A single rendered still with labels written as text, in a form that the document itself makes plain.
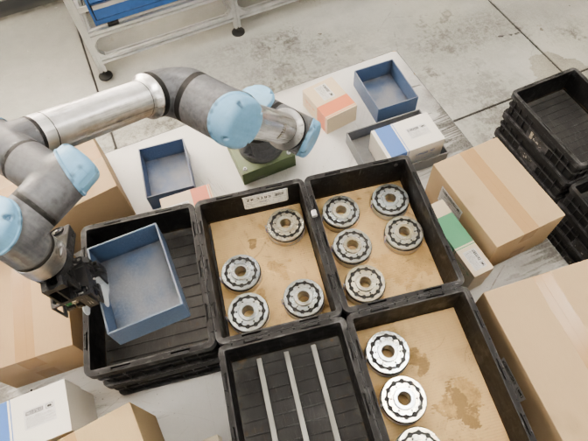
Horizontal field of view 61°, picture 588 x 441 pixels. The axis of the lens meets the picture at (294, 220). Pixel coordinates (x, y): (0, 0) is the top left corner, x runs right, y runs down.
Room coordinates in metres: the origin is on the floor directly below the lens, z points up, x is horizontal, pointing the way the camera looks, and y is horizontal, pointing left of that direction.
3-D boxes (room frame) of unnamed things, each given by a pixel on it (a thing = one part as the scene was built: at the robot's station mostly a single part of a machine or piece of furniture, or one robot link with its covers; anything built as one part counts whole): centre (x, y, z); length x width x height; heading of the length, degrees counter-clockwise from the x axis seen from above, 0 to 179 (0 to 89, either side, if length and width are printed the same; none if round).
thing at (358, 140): (1.00, -0.36, 0.73); 0.27 x 0.20 x 0.05; 106
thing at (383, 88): (1.24, -0.36, 0.74); 0.20 x 0.15 x 0.07; 16
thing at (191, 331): (0.51, 0.38, 0.87); 0.40 x 0.30 x 0.11; 9
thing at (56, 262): (0.38, 0.41, 1.34); 0.08 x 0.08 x 0.05
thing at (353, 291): (0.48, -0.16, 0.86); 0.10 x 0.10 x 0.01
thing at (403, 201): (0.72, -0.27, 0.86); 0.10 x 0.10 x 0.01
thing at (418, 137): (0.99, -0.38, 0.75); 0.20 x 0.12 x 0.09; 107
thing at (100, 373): (0.51, 0.38, 0.92); 0.40 x 0.30 x 0.02; 9
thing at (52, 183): (0.47, 0.37, 1.42); 0.11 x 0.11 x 0.08; 51
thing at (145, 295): (0.43, 0.33, 1.10); 0.20 x 0.15 x 0.07; 19
